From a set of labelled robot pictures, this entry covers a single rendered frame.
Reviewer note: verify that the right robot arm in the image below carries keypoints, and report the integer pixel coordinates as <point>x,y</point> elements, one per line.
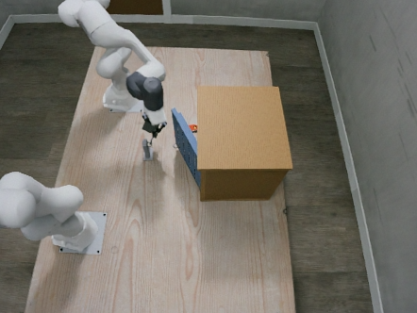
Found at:
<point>18,208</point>

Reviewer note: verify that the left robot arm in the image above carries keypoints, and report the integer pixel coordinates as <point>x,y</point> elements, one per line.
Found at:
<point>104,32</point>

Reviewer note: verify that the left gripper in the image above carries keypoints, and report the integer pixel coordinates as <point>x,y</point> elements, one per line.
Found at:
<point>144,116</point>

